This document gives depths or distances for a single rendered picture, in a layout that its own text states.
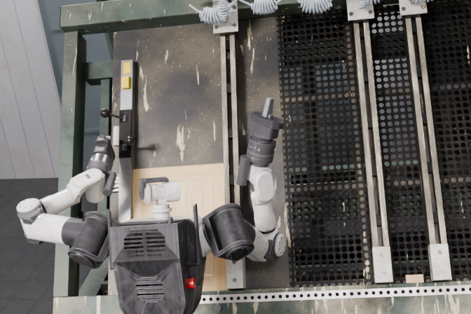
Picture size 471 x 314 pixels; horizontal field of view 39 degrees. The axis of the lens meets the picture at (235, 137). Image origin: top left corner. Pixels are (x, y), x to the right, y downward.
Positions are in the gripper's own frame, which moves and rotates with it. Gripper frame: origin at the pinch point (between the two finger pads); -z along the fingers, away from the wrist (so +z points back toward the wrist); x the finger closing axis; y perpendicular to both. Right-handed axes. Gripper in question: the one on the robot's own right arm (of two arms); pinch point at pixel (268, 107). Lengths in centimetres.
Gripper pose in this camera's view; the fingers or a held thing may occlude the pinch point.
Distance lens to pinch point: 212.9
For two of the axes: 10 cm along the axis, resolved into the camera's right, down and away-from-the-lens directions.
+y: 6.2, -1.4, 7.7
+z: -1.6, 9.4, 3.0
